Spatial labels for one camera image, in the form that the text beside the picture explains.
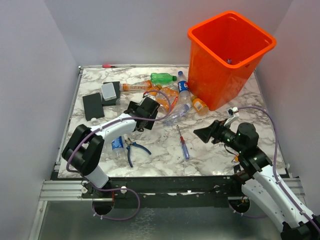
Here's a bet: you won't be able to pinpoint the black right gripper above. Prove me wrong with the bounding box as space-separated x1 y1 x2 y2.
194 118 245 153

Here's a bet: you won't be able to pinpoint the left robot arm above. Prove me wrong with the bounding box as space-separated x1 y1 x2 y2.
61 96 160 198

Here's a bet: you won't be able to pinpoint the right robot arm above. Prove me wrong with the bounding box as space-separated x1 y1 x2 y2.
194 120 320 240

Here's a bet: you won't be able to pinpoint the Pepsi bottle beside bin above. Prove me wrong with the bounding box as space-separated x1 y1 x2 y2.
177 71 191 104

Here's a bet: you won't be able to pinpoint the orange plastic bin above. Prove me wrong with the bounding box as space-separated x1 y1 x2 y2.
187 11 277 111

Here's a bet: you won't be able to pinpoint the large orange label jug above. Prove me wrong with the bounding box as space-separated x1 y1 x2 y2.
156 86 179 114

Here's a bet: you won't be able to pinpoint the tall orange label tea bottle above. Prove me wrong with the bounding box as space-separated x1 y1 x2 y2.
120 80 153 92

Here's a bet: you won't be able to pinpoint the orange label bottle right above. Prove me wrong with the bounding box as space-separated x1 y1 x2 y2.
146 84 163 98

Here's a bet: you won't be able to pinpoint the red blue screwdriver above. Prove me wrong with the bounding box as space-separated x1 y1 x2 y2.
176 125 190 160

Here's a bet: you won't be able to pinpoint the clear jar metal lid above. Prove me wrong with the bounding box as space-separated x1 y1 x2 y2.
115 98 130 115

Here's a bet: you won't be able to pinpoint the small orange juice bottle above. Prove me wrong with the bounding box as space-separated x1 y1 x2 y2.
191 95 209 116

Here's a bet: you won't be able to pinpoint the green plastic bottle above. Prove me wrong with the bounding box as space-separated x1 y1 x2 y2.
150 72 177 85

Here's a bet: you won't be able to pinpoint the crushed clear blue-cap bottle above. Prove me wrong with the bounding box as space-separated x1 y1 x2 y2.
163 103 191 127

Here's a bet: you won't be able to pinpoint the black flat block rear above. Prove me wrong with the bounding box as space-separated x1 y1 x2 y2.
101 81 121 107

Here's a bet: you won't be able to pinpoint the black flat block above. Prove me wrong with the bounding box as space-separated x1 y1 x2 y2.
82 92 105 121
101 81 121 107

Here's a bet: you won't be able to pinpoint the white box device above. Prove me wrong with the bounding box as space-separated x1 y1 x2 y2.
101 82 117 101

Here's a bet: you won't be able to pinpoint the small Pepsi bottle left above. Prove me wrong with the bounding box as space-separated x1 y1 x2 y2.
111 136 125 159

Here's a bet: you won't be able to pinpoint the black flat block front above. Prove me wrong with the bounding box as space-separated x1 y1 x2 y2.
82 92 105 121

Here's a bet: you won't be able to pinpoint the clear white-cap bottle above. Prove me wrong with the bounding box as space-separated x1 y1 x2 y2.
90 117 100 126

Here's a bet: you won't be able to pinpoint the red marker pen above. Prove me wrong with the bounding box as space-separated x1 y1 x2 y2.
102 64 118 69

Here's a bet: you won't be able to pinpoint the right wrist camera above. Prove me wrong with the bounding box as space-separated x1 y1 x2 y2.
224 106 240 127

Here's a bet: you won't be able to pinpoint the blue handled pliers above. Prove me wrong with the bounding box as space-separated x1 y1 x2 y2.
124 136 152 168

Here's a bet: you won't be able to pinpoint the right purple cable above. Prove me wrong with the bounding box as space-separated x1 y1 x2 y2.
228 106 320 235

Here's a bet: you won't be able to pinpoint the right aluminium frame rail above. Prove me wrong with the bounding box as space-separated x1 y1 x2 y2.
283 178 305 198

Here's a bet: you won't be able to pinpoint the aluminium frame rail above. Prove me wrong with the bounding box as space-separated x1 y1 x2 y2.
38 179 87 202
283 178 305 198

